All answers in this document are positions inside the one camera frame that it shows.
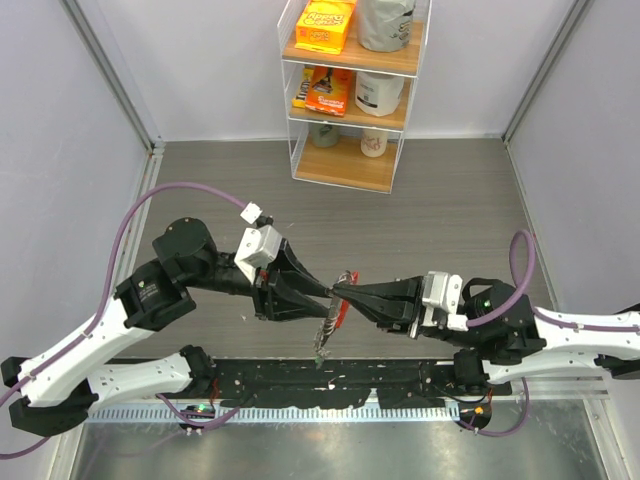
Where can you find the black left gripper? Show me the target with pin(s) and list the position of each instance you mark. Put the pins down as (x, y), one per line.
(280, 304)

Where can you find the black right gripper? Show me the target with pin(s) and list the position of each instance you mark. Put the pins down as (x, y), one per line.
(374, 299)

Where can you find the red handled metal key organizer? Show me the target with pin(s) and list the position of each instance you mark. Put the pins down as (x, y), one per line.
(337, 310)

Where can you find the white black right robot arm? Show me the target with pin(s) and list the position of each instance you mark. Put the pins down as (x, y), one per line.
(494, 345)

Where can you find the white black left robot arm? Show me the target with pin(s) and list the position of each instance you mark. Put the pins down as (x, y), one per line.
(61, 387)

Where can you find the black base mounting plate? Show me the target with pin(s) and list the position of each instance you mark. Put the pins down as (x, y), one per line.
(337, 384)

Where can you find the grey green mug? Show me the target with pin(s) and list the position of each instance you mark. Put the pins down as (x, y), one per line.
(324, 135)

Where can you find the white patterned cup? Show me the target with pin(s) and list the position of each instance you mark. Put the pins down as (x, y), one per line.
(374, 142)

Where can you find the yellow black candy box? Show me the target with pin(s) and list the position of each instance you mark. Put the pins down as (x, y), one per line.
(300, 96)

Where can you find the orange snack box middle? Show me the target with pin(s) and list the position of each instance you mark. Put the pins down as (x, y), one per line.
(329, 90)

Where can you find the orange snack box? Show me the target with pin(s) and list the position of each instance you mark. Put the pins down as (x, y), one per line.
(323, 26)
(329, 90)

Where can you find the white bag middle shelf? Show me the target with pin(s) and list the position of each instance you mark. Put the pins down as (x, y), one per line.
(378, 94)

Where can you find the orange snack box top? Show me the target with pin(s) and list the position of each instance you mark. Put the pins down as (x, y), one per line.
(323, 26)

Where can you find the grey white bag top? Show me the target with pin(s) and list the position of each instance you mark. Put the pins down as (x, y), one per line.
(384, 25)

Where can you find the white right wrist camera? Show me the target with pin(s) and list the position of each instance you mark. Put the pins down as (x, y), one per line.
(440, 298)

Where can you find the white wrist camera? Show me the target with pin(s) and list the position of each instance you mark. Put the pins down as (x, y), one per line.
(258, 247)
(440, 298)

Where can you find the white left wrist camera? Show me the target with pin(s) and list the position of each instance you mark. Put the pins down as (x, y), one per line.
(258, 247)

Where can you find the slotted white cable duct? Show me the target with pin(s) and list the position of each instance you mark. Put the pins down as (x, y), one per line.
(368, 413)

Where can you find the aluminium frame rail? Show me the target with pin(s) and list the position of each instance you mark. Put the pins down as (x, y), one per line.
(127, 210)

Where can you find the white wire wooden shelf rack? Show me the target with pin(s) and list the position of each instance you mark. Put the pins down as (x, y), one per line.
(344, 165)

